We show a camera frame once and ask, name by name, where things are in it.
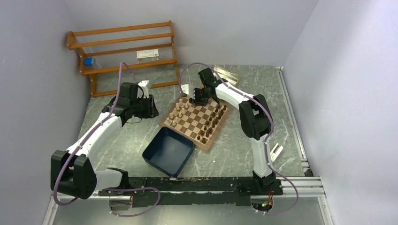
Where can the wooden shelf rack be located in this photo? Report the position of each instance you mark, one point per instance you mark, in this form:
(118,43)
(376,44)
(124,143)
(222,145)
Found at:
(111,45)

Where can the blue capped container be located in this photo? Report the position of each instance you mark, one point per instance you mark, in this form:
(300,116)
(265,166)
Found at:
(89,61)

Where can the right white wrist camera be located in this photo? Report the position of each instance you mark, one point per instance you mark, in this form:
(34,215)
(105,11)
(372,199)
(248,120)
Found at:
(186,89)

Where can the dark chess pieces group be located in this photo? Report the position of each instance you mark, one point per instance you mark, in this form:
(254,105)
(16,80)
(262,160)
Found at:
(209,119)

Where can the blue square tray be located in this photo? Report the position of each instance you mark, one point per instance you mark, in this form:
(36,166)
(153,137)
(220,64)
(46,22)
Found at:
(168,151)

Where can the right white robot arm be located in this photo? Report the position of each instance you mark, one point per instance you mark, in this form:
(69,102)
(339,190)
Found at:
(255,120)

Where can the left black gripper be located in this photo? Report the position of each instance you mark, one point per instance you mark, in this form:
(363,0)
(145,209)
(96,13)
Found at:
(151,110)

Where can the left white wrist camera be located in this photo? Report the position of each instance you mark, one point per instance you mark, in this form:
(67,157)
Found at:
(143,90)

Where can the gold metal tin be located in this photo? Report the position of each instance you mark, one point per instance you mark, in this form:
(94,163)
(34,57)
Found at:
(230,76)

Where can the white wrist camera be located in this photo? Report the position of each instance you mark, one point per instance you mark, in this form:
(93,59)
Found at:
(186,89)
(143,90)

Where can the small white plastic part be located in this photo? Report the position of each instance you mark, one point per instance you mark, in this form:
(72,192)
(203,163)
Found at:
(275,152)

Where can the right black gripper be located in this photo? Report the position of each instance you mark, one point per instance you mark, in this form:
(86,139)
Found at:
(195,101)

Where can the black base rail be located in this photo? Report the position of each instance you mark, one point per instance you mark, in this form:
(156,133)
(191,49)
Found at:
(197,190)

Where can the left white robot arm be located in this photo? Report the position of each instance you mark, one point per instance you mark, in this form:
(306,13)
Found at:
(71,170)

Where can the white red box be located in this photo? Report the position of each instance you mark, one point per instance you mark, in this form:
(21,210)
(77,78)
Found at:
(148,55)

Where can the wooden chess board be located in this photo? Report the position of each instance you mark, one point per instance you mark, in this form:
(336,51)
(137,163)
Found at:
(187,124)

